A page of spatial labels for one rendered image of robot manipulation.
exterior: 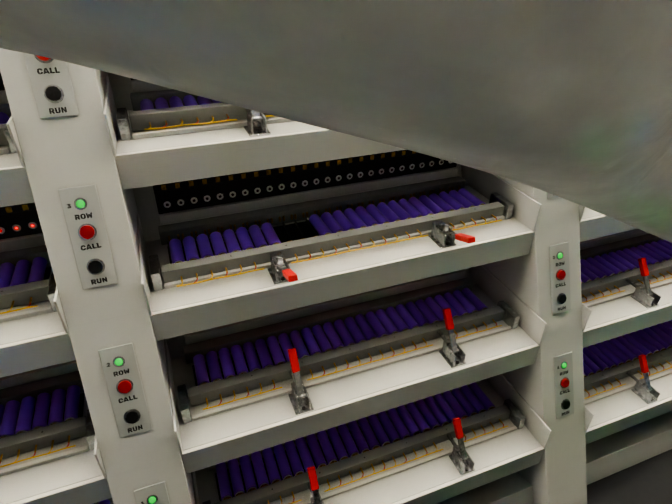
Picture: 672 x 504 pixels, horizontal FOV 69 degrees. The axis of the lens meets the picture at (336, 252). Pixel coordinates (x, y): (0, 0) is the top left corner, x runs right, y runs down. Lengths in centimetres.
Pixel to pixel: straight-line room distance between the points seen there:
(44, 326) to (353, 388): 44
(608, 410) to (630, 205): 97
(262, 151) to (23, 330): 37
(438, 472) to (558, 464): 24
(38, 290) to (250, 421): 34
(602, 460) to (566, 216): 54
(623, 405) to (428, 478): 44
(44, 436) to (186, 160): 42
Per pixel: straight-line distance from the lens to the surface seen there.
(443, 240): 77
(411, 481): 93
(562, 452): 106
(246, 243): 74
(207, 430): 76
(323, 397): 78
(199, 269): 70
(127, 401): 71
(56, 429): 81
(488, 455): 98
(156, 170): 65
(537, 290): 89
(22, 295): 75
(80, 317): 68
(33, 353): 70
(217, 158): 65
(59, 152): 65
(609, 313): 106
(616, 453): 124
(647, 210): 19
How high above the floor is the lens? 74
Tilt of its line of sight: 12 degrees down
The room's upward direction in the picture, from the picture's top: 8 degrees counter-clockwise
